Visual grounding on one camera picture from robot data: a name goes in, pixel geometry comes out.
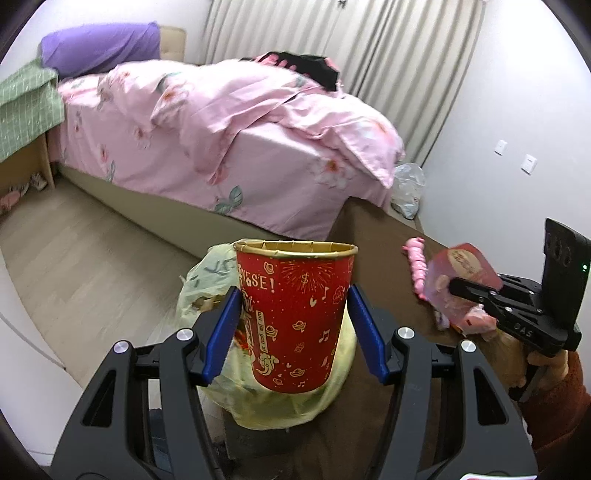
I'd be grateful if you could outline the green checked cloth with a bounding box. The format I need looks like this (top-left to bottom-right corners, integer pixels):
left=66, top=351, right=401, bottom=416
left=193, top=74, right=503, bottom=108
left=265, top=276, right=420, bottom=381
left=0, top=59, right=65, bottom=162

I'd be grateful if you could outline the pink caterpillar toy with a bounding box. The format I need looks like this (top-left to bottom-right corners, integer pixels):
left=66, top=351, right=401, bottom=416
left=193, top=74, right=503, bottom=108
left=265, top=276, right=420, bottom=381
left=401, top=236, right=429, bottom=302

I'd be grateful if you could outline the person's right forearm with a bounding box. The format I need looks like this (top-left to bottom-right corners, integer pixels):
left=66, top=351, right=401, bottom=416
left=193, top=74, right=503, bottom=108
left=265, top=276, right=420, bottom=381
left=522, top=351, right=591, bottom=462

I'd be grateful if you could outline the white plastic bag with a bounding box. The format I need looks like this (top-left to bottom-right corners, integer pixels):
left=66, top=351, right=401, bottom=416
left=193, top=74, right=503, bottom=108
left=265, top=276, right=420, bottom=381
left=392, top=162, right=426, bottom=219

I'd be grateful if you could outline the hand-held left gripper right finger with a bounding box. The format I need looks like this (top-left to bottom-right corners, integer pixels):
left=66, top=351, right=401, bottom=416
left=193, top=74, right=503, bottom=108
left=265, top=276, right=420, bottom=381
left=347, top=284, right=539, bottom=480

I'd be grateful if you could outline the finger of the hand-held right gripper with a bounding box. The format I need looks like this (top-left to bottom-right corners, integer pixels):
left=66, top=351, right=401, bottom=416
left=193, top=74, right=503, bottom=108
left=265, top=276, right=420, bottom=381
left=449, top=276, right=505, bottom=309

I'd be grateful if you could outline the person's right hand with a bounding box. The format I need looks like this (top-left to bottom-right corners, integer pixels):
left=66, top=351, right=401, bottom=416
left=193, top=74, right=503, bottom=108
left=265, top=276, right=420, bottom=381
left=496, top=332, right=571, bottom=389

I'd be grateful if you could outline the pink slipper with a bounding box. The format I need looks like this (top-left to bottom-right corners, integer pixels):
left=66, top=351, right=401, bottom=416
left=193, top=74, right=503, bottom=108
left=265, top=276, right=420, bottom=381
left=0, top=187, right=29, bottom=212

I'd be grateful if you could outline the black cloth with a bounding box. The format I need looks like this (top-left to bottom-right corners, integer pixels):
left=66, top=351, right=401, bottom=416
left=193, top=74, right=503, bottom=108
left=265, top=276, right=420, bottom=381
left=240, top=52, right=343, bottom=93

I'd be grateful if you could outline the pink snack packet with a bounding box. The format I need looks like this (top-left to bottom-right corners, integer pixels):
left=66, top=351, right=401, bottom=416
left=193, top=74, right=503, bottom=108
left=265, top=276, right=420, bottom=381
left=422, top=243, right=504, bottom=334

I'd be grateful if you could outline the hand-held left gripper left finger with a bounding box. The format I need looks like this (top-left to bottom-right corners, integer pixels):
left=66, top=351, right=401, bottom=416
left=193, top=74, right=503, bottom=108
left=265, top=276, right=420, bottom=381
left=48, top=285, right=243, bottom=480

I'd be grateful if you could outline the bed with pink sheet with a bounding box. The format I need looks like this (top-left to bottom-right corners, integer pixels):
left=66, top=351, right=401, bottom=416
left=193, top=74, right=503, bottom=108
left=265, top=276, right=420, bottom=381
left=46, top=25, right=407, bottom=241

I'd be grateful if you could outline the purple pillow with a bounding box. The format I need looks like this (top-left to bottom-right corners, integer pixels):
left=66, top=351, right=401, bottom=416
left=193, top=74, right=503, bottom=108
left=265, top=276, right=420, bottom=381
left=39, top=22, right=161, bottom=79

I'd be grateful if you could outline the pink floral duvet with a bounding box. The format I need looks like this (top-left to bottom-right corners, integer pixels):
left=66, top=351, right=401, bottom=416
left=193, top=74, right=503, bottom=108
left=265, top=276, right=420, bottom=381
left=58, top=58, right=406, bottom=201

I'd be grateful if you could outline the red paper cup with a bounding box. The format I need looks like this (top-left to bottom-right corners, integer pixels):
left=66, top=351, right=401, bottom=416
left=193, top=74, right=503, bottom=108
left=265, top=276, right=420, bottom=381
left=233, top=239, right=359, bottom=394

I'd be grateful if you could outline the yellow plastic garbage bag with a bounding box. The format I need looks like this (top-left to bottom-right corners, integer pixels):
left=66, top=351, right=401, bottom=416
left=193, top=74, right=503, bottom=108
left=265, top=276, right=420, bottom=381
left=178, top=242, right=356, bottom=430

